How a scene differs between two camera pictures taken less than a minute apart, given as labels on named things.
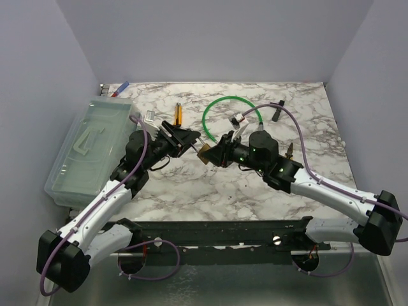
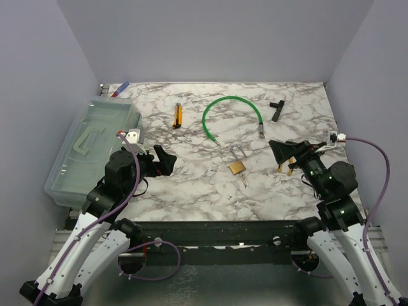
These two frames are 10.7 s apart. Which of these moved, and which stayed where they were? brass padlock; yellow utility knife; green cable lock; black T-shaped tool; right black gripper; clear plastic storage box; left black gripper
Moved: right black gripper; brass padlock; left black gripper
Stayed: clear plastic storage box; black T-shaped tool; yellow utility knife; green cable lock
